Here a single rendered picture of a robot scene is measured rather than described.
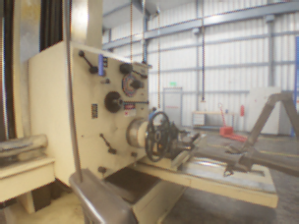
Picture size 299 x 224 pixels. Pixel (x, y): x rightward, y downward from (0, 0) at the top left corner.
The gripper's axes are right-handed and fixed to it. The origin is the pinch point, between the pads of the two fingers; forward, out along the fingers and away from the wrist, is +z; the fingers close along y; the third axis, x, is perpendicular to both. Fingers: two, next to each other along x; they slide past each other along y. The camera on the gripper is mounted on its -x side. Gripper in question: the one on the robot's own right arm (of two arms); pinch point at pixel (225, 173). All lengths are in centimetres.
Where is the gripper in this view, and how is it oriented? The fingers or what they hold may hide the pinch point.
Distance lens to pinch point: 131.2
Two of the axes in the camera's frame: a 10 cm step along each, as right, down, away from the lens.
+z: -4.1, 8.4, 3.6
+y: -5.6, 0.7, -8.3
